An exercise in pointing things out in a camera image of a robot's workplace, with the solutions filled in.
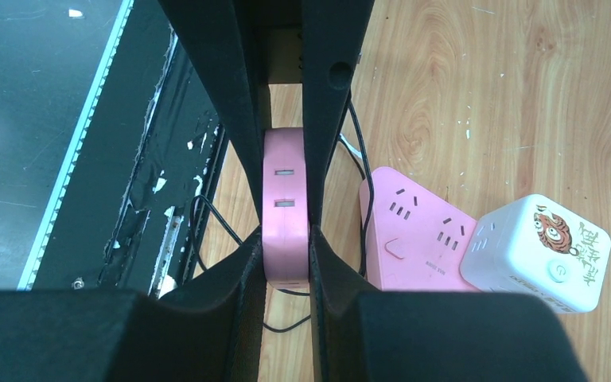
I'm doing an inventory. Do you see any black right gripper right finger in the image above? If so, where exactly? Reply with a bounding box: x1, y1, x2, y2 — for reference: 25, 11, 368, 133
309, 226, 587, 381

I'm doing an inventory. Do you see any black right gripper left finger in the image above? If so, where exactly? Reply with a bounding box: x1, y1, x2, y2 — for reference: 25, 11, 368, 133
0, 231, 265, 381

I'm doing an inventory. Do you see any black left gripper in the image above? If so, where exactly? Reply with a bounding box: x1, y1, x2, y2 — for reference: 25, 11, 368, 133
160, 1, 374, 225

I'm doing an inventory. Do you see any pink triangular socket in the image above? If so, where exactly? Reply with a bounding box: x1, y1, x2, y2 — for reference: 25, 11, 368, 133
359, 166, 477, 291

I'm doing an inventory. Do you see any pink plug adapter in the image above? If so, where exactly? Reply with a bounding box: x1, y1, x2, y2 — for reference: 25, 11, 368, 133
261, 127, 309, 289

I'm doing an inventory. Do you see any white tiger cube socket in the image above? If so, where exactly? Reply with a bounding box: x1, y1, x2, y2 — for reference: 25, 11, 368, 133
460, 194, 611, 314

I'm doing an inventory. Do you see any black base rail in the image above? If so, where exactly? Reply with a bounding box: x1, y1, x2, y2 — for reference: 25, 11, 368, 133
18, 1, 228, 297

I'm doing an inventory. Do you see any black adapter cable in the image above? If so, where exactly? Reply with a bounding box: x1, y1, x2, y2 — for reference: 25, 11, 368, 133
188, 99, 376, 334

